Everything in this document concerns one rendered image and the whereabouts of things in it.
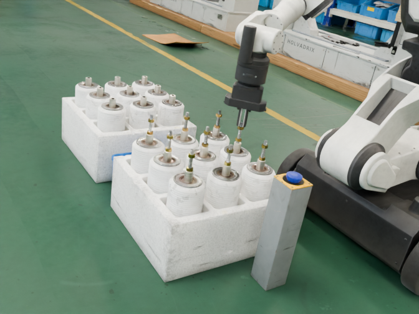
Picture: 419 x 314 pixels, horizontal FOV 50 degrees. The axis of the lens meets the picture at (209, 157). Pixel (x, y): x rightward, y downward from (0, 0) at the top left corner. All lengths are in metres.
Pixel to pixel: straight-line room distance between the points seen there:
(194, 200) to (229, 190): 0.11
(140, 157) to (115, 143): 0.27
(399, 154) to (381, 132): 0.17
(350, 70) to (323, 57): 0.27
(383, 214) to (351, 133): 0.25
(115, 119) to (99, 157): 0.14
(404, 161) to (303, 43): 2.32
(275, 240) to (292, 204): 0.11
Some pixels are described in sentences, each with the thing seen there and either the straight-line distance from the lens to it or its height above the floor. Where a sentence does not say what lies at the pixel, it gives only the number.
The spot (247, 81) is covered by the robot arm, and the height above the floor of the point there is 0.48.
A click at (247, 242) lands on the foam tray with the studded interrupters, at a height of 0.06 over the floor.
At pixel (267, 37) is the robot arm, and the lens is 1.22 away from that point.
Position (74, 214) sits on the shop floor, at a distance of 1.45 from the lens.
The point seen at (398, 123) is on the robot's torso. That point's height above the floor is 0.43.
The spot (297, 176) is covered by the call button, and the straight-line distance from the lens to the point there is 1.11.
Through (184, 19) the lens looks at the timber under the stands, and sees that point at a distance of 4.96.
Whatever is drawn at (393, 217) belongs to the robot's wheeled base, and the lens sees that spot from 1.38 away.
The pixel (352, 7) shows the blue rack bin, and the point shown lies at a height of 0.32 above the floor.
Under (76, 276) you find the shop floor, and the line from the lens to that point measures 1.22.
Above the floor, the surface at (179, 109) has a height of 0.24.
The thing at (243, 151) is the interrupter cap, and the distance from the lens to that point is 1.37.
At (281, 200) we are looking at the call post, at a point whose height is 0.27.
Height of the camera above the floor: 0.80
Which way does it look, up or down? 25 degrees down
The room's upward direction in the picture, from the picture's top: 9 degrees clockwise
